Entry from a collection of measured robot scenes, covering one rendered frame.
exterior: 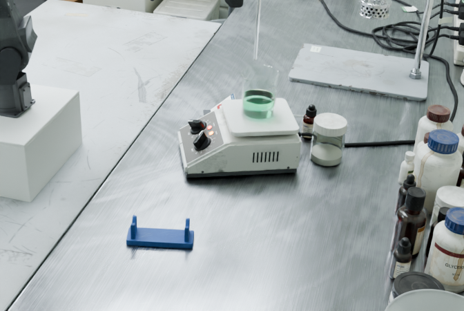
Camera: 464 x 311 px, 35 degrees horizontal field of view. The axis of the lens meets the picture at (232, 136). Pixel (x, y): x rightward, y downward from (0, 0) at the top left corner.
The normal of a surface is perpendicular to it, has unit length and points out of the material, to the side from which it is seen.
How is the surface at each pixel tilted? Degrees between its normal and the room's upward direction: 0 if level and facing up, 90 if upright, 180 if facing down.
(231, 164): 90
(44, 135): 90
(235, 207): 0
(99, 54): 0
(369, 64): 0
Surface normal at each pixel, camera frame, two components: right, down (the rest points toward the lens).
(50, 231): 0.05, -0.86
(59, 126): 0.97, 0.17
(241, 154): 0.16, 0.51
